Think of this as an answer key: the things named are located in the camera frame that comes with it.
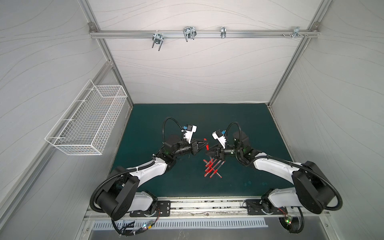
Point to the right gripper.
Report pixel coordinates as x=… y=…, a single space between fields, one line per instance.
x=218 y=152

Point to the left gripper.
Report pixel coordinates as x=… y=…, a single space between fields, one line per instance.
x=194 y=147

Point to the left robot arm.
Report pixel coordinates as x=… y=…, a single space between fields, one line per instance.
x=118 y=194

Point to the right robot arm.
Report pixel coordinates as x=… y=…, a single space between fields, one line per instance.
x=311 y=188

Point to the green table mat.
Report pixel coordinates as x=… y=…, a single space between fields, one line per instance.
x=150 y=123

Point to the metal u-bolt clamp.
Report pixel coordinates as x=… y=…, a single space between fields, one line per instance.
x=158 y=39
x=189 y=33

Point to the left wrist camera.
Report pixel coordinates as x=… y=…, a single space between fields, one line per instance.
x=188 y=132

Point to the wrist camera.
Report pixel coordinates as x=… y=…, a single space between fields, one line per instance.
x=220 y=136
x=188 y=132

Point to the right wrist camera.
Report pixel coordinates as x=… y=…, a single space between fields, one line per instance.
x=220 y=136

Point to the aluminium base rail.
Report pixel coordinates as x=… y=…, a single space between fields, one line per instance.
x=208 y=208

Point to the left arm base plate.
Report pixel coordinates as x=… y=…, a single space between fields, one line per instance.
x=157 y=208

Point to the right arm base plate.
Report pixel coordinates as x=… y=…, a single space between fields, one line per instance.
x=258 y=207

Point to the white slotted cable duct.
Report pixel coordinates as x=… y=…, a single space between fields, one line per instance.
x=174 y=224

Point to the white wire basket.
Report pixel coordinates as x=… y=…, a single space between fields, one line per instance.
x=86 y=125

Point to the metal bracket clamp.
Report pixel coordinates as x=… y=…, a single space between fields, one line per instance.
x=223 y=32

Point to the aluminium cross rail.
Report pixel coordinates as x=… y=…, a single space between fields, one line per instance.
x=201 y=34

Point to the metal corner bracket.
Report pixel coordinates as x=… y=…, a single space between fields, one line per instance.
x=295 y=34

